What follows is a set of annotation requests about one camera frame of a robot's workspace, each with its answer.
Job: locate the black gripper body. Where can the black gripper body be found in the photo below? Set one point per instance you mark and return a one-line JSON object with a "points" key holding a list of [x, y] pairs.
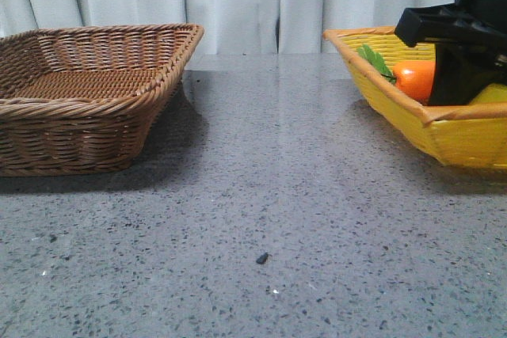
{"points": [[478, 24]]}

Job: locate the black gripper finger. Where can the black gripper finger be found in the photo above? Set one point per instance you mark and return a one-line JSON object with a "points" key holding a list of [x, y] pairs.
{"points": [[462, 72]]}

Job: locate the yellow tape roll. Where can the yellow tape roll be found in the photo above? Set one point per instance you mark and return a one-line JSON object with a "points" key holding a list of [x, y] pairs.
{"points": [[493, 93]]}

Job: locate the orange toy carrot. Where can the orange toy carrot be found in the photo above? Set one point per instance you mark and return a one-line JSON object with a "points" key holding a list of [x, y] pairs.
{"points": [[413, 77]]}

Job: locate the yellow wicker basket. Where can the yellow wicker basket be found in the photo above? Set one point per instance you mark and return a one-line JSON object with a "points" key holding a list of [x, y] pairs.
{"points": [[466, 136]]}

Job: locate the small black debris piece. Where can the small black debris piece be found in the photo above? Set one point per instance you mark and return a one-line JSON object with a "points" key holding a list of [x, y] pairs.
{"points": [[262, 258]]}

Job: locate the brown wicker basket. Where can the brown wicker basket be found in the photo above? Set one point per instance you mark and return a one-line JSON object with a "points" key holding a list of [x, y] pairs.
{"points": [[83, 100]]}

